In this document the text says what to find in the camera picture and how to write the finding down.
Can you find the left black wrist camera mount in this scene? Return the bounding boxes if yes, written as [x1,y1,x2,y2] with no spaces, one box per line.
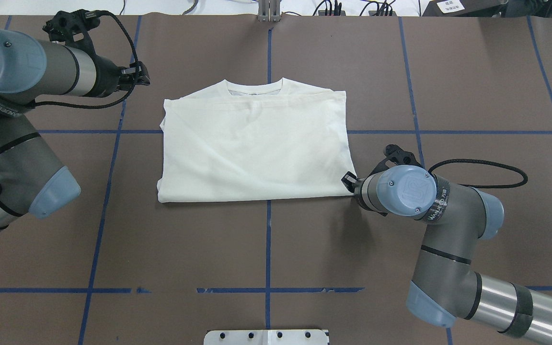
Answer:
[42,9,101,56]

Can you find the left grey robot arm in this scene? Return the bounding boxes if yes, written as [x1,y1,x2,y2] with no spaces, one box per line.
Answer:
[0,29,150,232]

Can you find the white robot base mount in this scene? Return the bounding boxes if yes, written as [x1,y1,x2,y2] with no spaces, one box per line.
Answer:
[203,328,330,345]

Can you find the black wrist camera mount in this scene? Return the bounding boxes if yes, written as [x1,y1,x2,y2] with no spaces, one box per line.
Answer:
[42,9,101,56]
[369,144,425,175]

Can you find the grey metal camera post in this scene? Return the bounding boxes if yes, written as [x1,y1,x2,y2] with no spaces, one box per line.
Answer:
[256,0,282,23]

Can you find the black cables on back edge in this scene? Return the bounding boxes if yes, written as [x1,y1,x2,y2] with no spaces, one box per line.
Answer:
[313,0,397,17]

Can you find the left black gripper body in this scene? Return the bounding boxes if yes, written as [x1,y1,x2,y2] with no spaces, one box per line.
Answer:
[95,56,132,96]

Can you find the cream long-sleeve cat shirt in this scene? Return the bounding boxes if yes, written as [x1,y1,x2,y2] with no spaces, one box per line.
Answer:
[156,79,355,203]

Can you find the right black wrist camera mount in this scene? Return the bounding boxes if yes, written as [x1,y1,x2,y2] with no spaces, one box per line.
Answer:
[369,144,425,175]

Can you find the dark box with white label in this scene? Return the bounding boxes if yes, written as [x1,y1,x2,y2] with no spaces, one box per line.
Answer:
[421,0,508,17]

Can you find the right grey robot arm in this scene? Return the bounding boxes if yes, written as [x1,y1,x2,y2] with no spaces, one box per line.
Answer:
[342,165,552,345]

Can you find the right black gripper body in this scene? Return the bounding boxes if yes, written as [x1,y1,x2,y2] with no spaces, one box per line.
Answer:
[353,176,370,199]

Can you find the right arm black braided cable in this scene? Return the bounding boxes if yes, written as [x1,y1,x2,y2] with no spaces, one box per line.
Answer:
[427,159,529,189]

